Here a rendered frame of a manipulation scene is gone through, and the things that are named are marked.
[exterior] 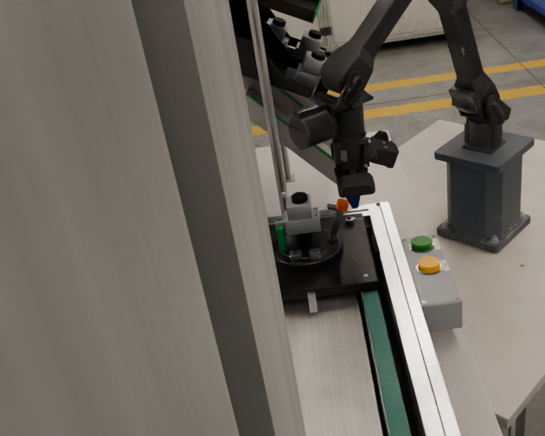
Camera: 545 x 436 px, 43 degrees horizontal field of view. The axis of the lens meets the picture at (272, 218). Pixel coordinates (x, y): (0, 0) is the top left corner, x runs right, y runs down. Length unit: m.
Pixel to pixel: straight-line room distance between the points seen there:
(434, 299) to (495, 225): 0.33
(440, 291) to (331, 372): 0.24
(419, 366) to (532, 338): 0.28
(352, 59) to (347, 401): 0.54
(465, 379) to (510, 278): 0.29
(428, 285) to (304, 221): 0.25
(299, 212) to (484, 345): 0.40
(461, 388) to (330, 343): 0.22
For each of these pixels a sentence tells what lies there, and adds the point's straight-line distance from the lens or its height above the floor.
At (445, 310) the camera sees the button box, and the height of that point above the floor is 0.94.
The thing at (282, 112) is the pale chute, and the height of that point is 1.12.
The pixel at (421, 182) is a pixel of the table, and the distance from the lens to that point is 1.76.
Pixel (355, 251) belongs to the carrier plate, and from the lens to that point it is 1.31.
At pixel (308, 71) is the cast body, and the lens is 1.43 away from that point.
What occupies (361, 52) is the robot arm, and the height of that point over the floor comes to 1.35.
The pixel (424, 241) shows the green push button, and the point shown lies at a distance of 1.32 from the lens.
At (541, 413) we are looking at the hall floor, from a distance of 2.35.
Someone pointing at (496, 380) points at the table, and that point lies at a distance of 1.21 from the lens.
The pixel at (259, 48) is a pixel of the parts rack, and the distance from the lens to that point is 1.36.
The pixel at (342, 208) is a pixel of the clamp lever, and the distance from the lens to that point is 1.27.
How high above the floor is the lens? 1.70
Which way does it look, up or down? 30 degrees down
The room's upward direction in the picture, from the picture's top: 10 degrees counter-clockwise
